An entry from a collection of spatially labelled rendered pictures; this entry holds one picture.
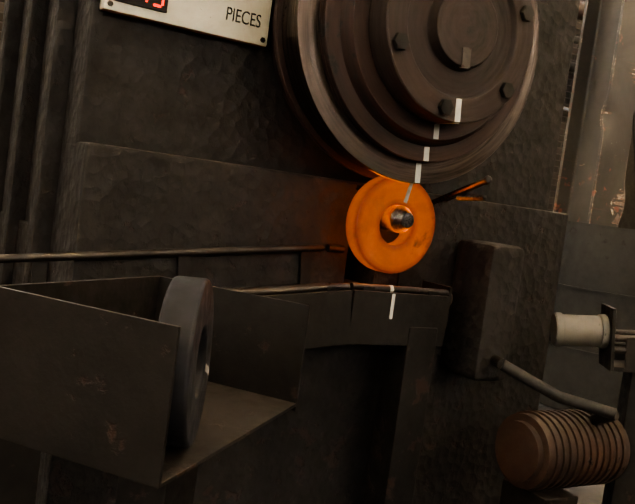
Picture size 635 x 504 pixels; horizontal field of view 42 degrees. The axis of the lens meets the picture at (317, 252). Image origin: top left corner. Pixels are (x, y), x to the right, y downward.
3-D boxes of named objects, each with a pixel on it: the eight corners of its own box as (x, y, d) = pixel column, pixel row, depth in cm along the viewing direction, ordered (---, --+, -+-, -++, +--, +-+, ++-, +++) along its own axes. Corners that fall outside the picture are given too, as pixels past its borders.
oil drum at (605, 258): (504, 391, 412) (531, 213, 406) (585, 390, 443) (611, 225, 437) (599, 428, 361) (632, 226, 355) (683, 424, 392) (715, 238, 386)
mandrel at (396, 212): (363, 212, 145) (346, 228, 144) (351, 193, 144) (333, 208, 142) (423, 222, 131) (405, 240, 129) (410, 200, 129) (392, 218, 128)
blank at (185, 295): (139, 440, 67) (180, 444, 68) (165, 257, 72) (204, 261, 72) (166, 446, 82) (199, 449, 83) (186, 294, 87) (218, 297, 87)
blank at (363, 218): (405, 281, 138) (417, 285, 135) (332, 253, 130) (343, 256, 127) (435, 194, 139) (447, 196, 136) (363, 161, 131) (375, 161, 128)
